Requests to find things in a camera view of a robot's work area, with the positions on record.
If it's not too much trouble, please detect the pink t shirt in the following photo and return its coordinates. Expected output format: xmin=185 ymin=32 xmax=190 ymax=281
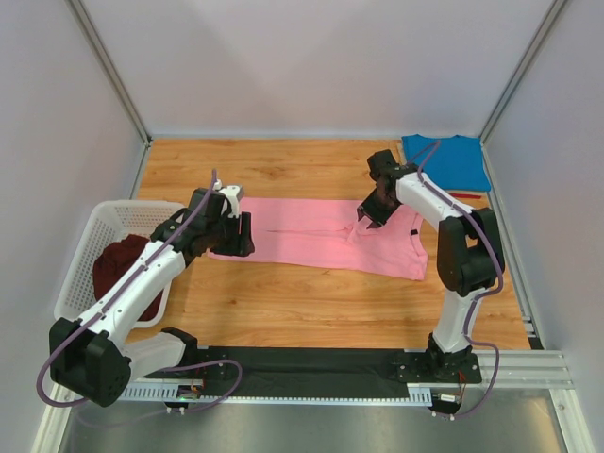
xmin=210 ymin=198 xmax=428 ymax=281

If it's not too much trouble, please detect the white plastic laundry basket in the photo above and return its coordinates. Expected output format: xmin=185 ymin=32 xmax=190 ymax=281
xmin=54 ymin=199 xmax=183 ymax=320

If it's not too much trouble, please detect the blue folded t shirt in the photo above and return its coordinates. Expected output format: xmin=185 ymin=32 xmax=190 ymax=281
xmin=402 ymin=134 xmax=491 ymax=193

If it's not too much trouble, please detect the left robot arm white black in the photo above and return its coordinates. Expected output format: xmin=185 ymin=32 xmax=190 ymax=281
xmin=40 ymin=182 xmax=255 ymax=407

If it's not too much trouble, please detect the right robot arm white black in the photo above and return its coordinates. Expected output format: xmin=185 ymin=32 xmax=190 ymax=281
xmin=357 ymin=149 xmax=505 ymax=383

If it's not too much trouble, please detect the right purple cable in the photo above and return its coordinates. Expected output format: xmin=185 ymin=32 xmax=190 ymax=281
xmin=400 ymin=140 xmax=504 ymax=421

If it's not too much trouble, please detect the aluminium front rail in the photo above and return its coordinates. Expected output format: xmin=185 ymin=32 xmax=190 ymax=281
xmin=120 ymin=346 xmax=573 ymax=407

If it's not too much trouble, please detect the left aluminium frame post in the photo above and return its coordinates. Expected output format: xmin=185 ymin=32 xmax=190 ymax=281
xmin=65 ymin=0 xmax=153 ymax=143

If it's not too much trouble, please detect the dark red t shirt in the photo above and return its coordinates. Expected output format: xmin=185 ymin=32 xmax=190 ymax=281
xmin=92 ymin=234 xmax=149 ymax=301

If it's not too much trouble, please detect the aluminium frame post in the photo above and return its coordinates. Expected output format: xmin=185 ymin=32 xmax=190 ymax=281
xmin=478 ymin=0 xmax=570 ymax=143
xmin=65 ymin=0 xmax=153 ymax=143

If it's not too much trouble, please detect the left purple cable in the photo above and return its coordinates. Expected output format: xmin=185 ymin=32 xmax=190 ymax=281
xmin=36 ymin=168 xmax=244 ymax=428

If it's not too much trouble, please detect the purple cable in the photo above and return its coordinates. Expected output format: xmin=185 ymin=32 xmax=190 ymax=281
xmin=36 ymin=168 xmax=244 ymax=428
xmin=400 ymin=140 xmax=504 ymax=421

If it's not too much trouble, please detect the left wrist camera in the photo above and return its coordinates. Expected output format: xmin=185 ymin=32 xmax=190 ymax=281
xmin=213 ymin=180 xmax=244 ymax=218

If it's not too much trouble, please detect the right aluminium frame post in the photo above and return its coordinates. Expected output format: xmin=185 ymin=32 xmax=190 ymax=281
xmin=478 ymin=0 xmax=570 ymax=143

